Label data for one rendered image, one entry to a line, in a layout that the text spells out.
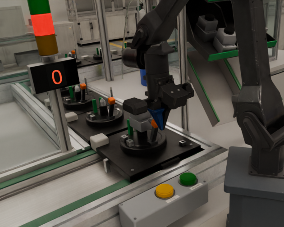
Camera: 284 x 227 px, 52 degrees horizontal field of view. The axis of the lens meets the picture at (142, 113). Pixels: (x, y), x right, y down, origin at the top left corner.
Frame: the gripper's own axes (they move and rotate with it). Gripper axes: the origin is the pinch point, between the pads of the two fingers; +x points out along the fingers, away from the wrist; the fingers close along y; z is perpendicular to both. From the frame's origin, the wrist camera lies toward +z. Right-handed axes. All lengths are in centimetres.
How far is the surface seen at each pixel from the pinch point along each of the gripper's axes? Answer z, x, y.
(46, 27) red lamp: -18.6, -24.7, -19.1
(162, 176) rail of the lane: 5.9, 12.7, -5.1
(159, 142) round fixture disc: -4.5, 9.5, 2.0
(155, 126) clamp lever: -1.6, 2.8, -1.0
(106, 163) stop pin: -9.5, 12.5, -13.0
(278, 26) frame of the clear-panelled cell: -68, -3, 152
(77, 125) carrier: -37.8, 10.8, -10.1
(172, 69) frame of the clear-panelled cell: -103, 18, 85
